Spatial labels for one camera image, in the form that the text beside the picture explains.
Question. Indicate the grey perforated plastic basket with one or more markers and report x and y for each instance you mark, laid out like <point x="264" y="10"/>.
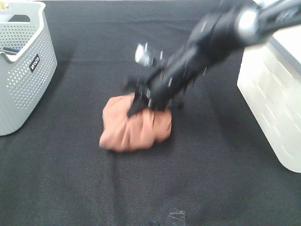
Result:
<point x="27" y="62"/>

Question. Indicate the clear tape piece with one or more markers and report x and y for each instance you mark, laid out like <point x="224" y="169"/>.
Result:
<point x="177" y="216"/>

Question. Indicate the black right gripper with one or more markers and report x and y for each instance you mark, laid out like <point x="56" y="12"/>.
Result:
<point x="165" y="82"/>

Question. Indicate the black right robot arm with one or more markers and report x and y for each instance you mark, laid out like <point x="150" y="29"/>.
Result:
<point x="212" y="40"/>

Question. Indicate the orange brown towel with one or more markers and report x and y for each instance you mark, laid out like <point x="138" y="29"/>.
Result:
<point x="140" y="131"/>

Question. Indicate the black table mat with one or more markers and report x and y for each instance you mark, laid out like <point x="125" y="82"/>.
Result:
<point x="216" y="166"/>

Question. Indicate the cream plastic storage basket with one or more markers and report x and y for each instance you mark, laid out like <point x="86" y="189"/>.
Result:
<point x="270" y="82"/>

